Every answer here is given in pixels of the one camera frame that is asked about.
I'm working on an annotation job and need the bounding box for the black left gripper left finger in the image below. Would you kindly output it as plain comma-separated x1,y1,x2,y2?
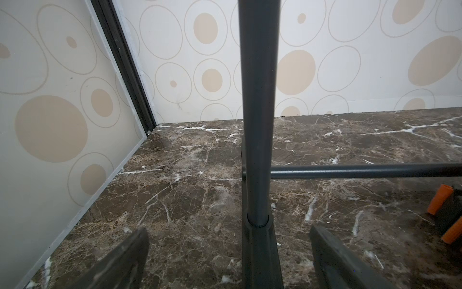
69,228,150,289

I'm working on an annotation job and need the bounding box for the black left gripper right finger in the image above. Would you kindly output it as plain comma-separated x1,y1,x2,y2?
309,225,395,289

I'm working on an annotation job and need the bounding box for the orange sling bag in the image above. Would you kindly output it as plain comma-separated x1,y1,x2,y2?
427,184,462,250

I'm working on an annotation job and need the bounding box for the dark grey clothes rack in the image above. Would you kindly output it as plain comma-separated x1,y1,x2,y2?
238,1,462,289

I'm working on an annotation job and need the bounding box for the black corner frame post left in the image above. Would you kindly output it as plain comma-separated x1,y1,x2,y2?
90,0,156,134

